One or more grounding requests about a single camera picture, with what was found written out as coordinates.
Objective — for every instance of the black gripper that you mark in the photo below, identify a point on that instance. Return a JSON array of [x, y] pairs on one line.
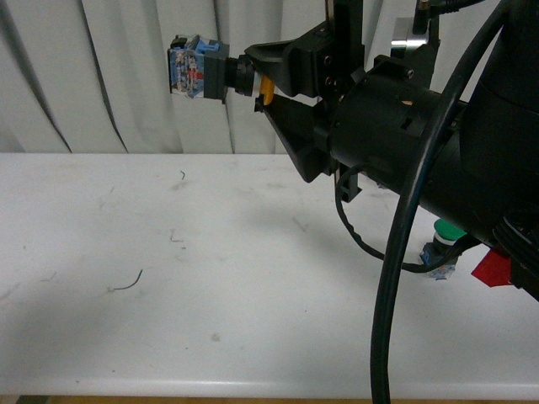
[[336, 115]]

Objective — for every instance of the yellow push button switch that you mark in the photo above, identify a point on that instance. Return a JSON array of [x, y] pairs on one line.
[[202, 68]]

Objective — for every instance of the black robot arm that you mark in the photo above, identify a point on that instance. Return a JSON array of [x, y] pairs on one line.
[[468, 154]]

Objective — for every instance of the green mushroom push button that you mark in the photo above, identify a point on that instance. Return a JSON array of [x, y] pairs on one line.
[[444, 238]]

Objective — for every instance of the white pleated curtain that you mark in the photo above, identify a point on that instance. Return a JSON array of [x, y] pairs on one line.
[[92, 76]]

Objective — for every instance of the red plastic part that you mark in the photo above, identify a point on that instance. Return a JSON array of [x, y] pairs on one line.
[[494, 270]]

